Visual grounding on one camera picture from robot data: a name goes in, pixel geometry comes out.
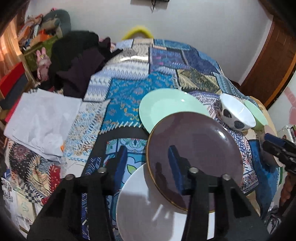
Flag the black clothing pile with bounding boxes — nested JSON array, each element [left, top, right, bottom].
[[40, 31, 122, 98]]

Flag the mint green bowl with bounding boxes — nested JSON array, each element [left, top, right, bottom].
[[243, 100, 268, 131]]

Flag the yellow round cushion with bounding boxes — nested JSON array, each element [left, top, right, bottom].
[[121, 25, 154, 40]]

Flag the dark purple plate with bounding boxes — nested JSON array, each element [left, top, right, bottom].
[[146, 112, 243, 211]]

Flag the white plate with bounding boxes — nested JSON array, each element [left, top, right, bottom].
[[115, 163, 216, 241]]

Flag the orange pink curtain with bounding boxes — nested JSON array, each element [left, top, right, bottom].
[[0, 16, 22, 78]]

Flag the mint green plate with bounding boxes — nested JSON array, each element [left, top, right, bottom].
[[139, 88, 210, 133]]

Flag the white bowl black spots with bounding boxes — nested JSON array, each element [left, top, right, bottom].
[[220, 93, 256, 132]]

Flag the blue patchwork tablecloth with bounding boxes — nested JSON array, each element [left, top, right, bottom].
[[7, 39, 279, 240]]

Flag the red box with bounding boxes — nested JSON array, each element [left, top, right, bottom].
[[0, 62, 25, 99]]

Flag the white folded cloth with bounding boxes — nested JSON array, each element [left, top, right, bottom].
[[4, 89, 82, 162]]

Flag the brown wooden door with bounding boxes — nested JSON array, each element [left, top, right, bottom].
[[240, 21, 295, 108]]

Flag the pink bunny toy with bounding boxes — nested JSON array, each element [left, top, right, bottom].
[[36, 47, 51, 82]]

